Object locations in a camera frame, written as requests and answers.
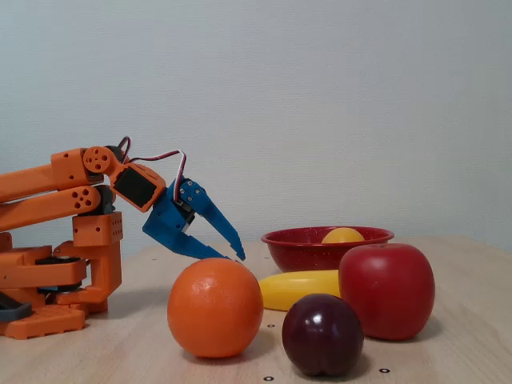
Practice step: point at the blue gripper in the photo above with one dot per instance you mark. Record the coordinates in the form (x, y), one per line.
(166, 218)

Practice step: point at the yellow orange peach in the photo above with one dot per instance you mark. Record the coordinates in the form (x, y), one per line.
(343, 236)

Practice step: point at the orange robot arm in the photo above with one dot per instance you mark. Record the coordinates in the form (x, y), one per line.
(40, 180)

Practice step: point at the orange robot base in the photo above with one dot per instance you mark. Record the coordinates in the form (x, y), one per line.
(40, 320)

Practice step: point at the red speckled bowl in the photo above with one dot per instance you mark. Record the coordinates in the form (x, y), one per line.
(312, 252)

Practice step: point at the orange fruit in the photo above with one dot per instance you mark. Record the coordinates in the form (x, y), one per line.
(215, 308)

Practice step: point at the yellow banana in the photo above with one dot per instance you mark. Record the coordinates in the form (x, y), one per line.
(296, 290)

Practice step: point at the dark purple plum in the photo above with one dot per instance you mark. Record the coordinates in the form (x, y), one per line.
(322, 336)

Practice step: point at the grey table clamp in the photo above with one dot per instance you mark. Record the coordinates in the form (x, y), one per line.
(16, 310)

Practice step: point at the red apple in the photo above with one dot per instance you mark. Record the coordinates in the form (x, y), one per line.
(387, 292)

